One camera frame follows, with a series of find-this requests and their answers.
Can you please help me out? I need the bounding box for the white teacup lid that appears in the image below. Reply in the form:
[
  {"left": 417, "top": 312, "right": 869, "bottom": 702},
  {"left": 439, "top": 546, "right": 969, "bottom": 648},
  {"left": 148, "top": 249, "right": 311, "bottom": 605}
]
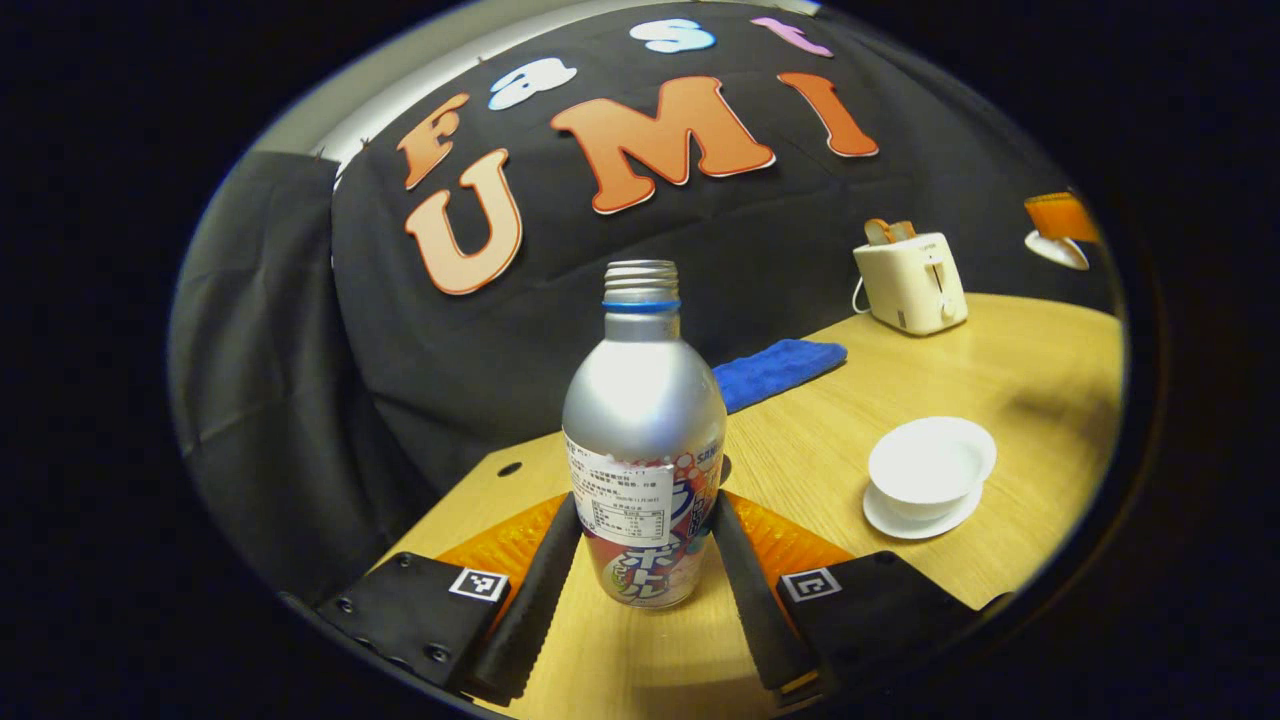
[{"left": 1025, "top": 230, "right": 1091, "bottom": 271}]

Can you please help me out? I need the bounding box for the blue folded towel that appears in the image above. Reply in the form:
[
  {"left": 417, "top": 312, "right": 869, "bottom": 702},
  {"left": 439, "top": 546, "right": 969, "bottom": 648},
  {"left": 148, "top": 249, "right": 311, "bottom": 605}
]
[{"left": 712, "top": 339, "right": 849, "bottom": 414}]

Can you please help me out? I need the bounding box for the white teacup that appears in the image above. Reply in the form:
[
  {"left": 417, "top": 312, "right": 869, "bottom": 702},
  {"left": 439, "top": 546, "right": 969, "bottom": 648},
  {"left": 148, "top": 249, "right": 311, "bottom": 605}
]
[{"left": 868, "top": 417, "right": 998, "bottom": 521}]

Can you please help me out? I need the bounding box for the white saucer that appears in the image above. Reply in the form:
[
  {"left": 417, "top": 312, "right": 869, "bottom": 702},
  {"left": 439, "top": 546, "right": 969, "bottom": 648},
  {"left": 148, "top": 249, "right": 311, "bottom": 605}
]
[{"left": 863, "top": 480, "right": 986, "bottom": 541}]

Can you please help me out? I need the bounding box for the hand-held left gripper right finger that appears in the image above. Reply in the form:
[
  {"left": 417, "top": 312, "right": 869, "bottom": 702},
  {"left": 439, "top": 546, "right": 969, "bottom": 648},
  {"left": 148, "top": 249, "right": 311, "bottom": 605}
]
[{"left": 710, "top": 490, "right": 986, "bottom": 706}]

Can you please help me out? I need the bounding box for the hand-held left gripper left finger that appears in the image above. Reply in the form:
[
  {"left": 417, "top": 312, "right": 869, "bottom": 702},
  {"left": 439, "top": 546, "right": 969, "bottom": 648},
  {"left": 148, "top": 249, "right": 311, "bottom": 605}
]
[{"left": 315, "top": 492, "right": 586, "bottom": 706}]

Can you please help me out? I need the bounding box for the cream white toaster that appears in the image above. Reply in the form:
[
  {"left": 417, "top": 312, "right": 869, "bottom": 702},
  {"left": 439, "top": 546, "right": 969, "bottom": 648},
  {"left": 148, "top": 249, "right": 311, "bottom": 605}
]
[{"left": 852, "top": 232, "right": 969, "bottom": 336}]

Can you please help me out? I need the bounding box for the silver water bottle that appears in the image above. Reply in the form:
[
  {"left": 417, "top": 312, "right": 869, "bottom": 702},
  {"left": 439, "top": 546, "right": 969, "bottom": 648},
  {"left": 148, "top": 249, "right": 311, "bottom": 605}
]
[{"left": 562, "top": 260, "right": 728, "bottom": 609}]

